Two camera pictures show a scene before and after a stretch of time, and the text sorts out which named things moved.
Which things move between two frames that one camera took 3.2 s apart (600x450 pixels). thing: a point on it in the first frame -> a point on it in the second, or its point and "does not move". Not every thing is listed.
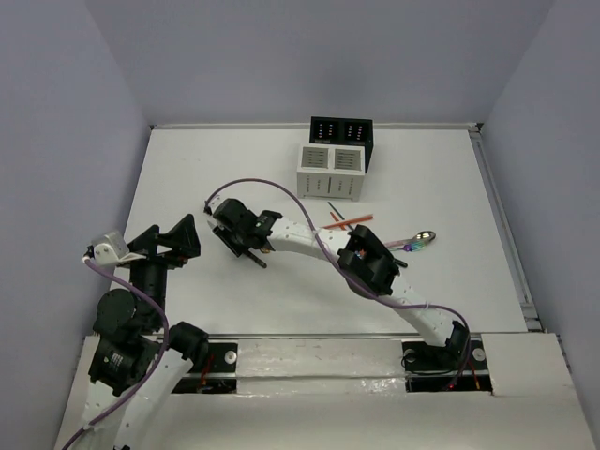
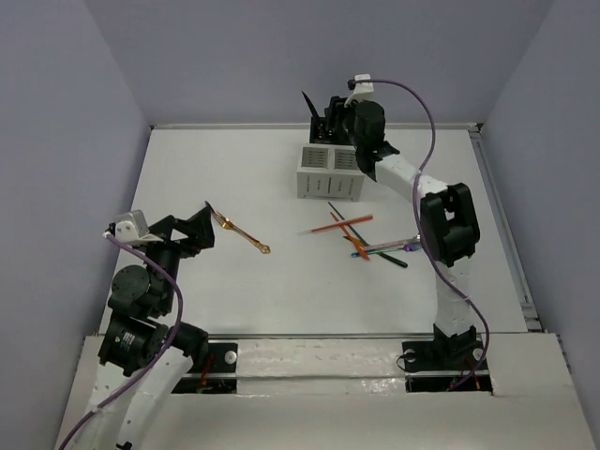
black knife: (257, 260) -> (311, 106)
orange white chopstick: (346, 222) does not move
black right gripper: (217, 229) -> (337, 107)
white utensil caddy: (330, 172) does not move
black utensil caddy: (343, 130) does not move
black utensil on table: (400, 262) does not move
